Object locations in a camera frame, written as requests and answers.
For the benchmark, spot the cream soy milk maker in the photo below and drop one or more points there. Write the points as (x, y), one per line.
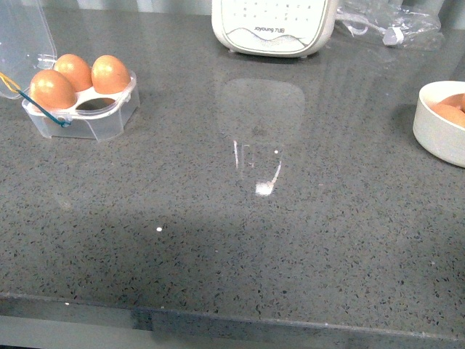
(274, 28)

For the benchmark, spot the clear plastic egg box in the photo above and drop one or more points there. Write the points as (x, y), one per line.
(27, 47)

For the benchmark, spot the brown egg in bowl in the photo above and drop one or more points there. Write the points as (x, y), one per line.
(457, 101)
(450, 113)

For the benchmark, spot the yellow rubber band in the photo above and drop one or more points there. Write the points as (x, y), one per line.
(9, 83)

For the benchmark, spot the brown egg in box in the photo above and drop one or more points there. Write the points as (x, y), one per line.
(109, 75)
(51, 90)
(76, 70)

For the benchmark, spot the clear plastic bag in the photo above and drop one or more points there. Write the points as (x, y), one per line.
(390, 25)

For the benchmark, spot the white round bowl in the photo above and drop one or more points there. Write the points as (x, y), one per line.
(441, 137)

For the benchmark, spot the teal rubber band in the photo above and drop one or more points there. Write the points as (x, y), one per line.
(61, 122)

